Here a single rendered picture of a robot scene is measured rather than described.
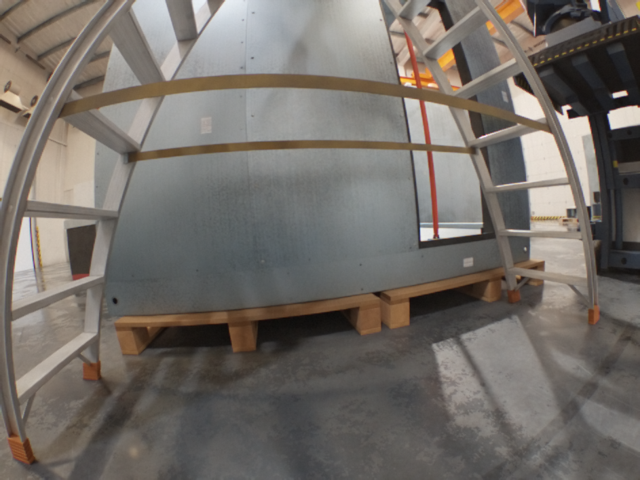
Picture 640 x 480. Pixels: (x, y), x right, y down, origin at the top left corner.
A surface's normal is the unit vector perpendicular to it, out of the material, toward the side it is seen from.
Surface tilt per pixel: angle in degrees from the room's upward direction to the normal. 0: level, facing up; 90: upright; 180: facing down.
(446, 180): 90
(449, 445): 0
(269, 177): 90
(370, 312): 90
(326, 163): 90
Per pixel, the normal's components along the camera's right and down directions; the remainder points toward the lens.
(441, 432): -0.08, -0.99
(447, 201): -0.16, 0.08
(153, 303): 0.18, 0.05
